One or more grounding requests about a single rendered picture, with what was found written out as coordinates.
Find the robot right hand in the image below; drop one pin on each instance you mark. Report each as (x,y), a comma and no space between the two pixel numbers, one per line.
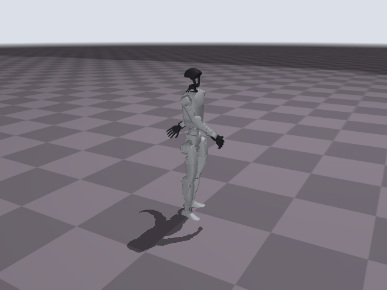
(219,141)

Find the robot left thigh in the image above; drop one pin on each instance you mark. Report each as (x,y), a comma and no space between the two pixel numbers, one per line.
(202,152)

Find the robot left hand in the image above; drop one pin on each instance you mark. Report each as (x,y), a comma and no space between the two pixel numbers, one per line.
(175,130)

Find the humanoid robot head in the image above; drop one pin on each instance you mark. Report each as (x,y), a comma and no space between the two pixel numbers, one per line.
(193,73)

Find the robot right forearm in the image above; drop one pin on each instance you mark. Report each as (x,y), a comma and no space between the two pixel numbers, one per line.
(202,126)

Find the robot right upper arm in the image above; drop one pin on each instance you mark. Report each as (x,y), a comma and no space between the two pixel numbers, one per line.
(186,103)

